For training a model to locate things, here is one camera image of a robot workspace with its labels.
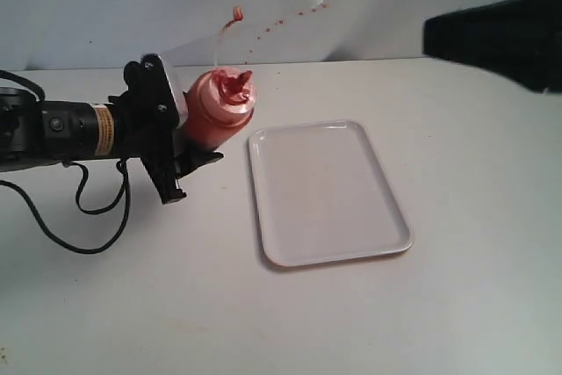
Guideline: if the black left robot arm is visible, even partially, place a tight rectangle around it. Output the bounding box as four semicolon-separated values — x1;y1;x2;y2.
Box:
1;54;223;204

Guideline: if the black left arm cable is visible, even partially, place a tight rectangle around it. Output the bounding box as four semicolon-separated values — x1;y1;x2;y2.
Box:
0;70;133;256

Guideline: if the white rectangular plastic tray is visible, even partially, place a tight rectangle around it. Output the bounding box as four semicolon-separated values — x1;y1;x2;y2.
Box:
248;120;414;269

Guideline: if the red sauce squeeze bottle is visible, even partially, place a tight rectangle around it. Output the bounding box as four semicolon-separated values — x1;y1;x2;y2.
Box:
179;5;259;148

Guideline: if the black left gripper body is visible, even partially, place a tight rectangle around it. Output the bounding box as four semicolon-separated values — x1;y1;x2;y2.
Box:
108;54;186;205

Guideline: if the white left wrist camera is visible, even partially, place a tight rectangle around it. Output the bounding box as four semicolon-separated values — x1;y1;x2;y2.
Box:
154;54;189;128

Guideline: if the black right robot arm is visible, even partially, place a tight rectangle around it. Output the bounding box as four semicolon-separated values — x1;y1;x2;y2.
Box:
422;0;561;94

